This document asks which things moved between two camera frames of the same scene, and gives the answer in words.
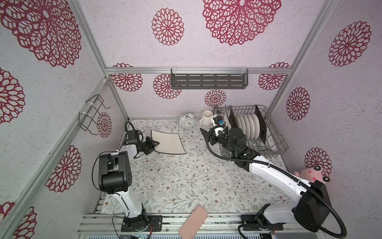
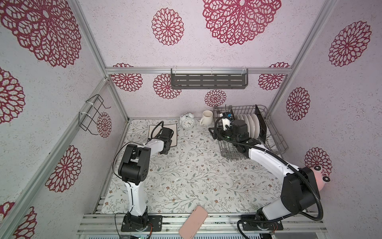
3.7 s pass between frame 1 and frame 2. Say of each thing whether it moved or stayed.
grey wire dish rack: stayed
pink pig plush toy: stayed
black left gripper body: moved
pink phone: stayed
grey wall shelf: stayed
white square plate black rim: moved
